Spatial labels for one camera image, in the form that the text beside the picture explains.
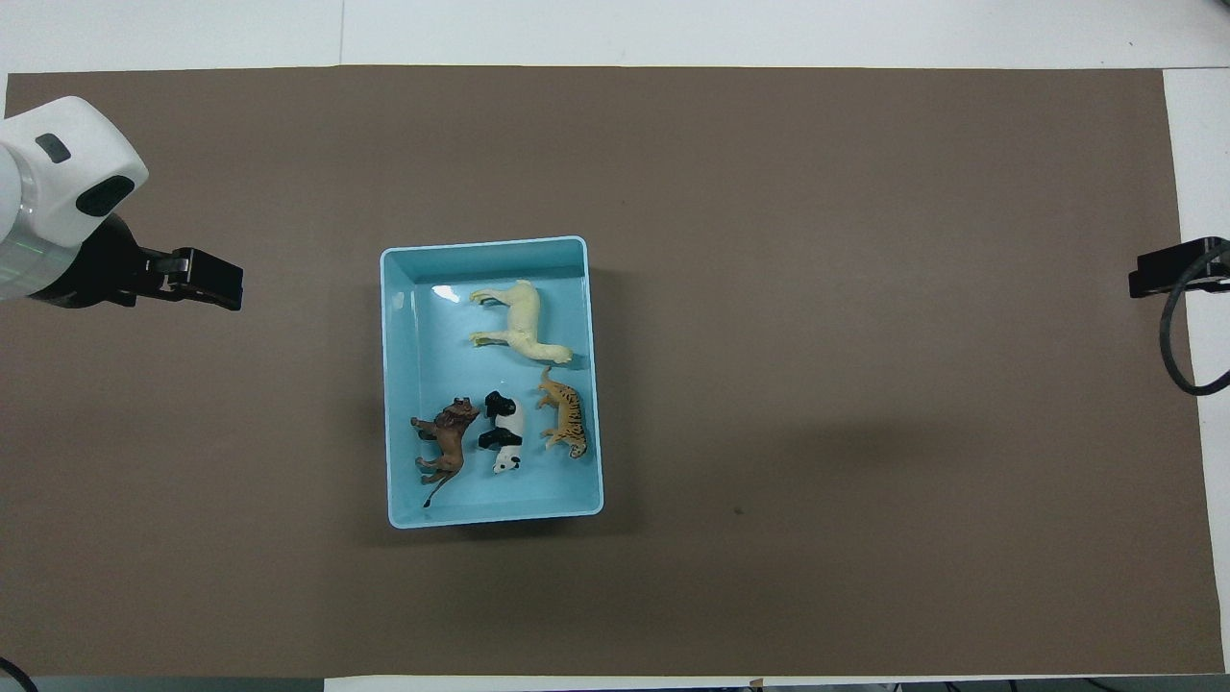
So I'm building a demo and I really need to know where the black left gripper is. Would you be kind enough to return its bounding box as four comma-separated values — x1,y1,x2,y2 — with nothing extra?
32,213,244,311

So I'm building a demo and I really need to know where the brown lion toy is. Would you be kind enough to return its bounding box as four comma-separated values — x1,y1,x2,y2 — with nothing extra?
409,397,482,509

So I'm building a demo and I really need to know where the cream horse toy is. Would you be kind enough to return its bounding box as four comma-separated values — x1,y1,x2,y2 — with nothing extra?
468,279,576,367

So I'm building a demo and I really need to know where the black and white panda toy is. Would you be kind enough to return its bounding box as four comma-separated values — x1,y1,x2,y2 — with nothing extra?
478,389,526,476

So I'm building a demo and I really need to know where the orange striped tiger toy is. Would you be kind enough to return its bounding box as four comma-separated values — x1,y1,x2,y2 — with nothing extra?
535,365,589,460

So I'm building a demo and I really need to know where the light blue plastic storage box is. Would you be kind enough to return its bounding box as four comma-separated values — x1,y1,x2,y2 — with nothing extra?
381,235,605,530

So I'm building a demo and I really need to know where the brown table mat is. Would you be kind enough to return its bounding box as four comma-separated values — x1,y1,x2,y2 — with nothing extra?
0,65,1227,680

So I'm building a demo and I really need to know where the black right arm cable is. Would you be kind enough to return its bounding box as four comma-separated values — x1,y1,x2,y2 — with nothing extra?
1159,242,1230,398

